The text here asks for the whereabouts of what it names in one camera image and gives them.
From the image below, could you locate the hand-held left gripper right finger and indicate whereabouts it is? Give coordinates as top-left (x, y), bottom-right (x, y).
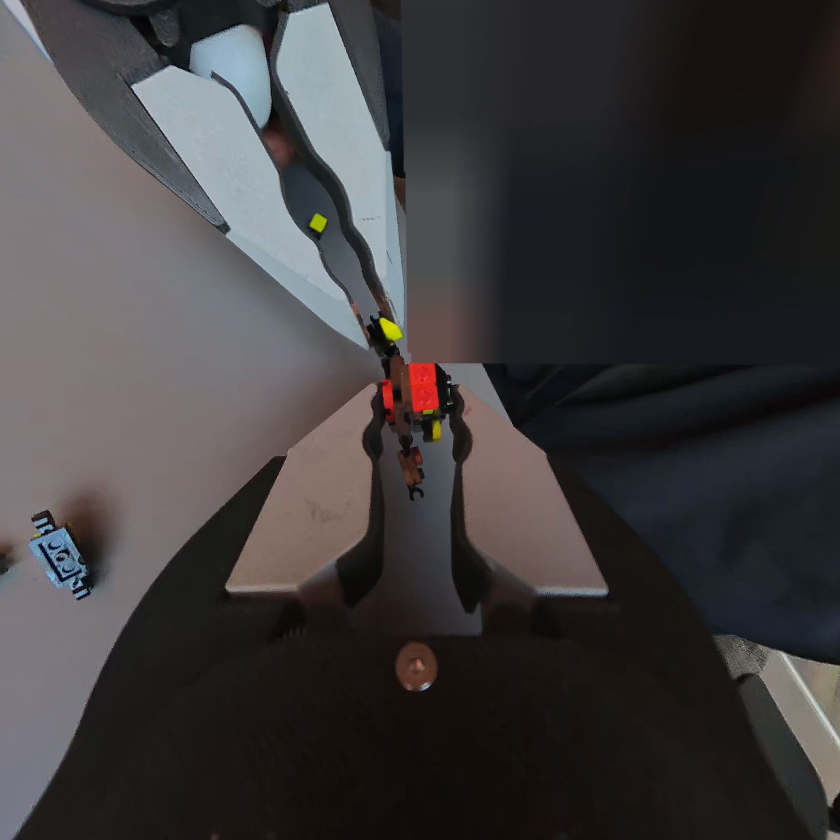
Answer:
top-left (448, 386), bottom-right (609, 616)

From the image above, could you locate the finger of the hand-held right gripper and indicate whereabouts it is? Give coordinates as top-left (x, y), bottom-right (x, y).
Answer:
top-left (130, 64), bottom-right (373, 349)
top-left (269, 0), bottom-right (404, 329)

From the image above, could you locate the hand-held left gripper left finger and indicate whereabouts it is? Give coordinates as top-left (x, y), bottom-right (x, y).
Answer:
top-left (225, 381), bottom-right (389, 610)

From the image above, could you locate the yellow black red lego model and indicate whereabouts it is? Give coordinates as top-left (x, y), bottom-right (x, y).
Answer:
top-left (377, 357), bottom-right (455, 503)

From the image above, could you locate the person's right hand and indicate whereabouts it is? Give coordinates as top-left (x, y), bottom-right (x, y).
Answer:
top-left (261, 118), bottom-right (299, 169)

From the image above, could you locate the person's dark clothed body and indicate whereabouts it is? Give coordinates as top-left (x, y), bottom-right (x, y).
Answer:
top-left (486, 364), bottom-right (840, 665)

